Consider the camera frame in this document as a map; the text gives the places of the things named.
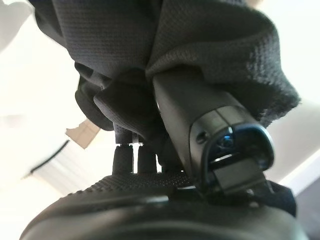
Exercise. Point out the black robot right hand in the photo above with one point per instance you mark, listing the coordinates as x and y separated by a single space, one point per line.
175 200

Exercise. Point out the black garment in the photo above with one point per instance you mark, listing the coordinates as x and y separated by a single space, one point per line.
150 37

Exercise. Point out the sheer white curtain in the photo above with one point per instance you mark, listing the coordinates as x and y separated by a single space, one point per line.
82 162

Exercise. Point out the brown nightstand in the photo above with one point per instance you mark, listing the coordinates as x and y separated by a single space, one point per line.
82 135

